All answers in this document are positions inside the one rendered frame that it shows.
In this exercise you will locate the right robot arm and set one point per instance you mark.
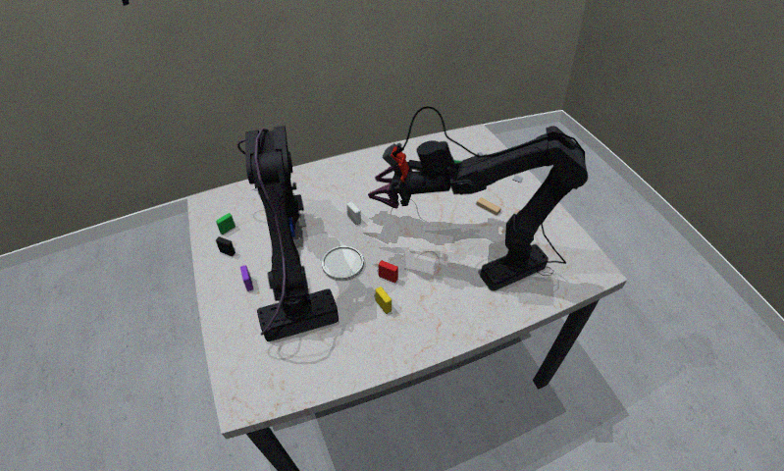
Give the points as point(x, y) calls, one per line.
point(475, 173)

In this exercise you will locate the purple block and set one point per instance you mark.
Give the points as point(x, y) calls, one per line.
point(245, 277)

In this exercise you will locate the green block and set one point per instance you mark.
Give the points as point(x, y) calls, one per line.
point(225, 223)

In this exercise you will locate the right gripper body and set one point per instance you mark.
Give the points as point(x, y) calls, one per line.
point(404, 182)

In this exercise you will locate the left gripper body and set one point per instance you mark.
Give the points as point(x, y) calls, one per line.
point(294, 204)

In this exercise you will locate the white saucer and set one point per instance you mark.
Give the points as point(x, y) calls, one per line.
point(342, 262)

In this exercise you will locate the yellow block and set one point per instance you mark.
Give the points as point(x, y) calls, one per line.
point(383, 300)

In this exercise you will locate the tan rectangular block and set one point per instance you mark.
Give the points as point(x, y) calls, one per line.
point(489, 206)

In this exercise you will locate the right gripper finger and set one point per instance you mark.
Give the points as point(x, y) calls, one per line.
point(383, 189)
point(385, 172)

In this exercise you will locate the red block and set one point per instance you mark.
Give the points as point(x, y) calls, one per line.
point(388, 271)

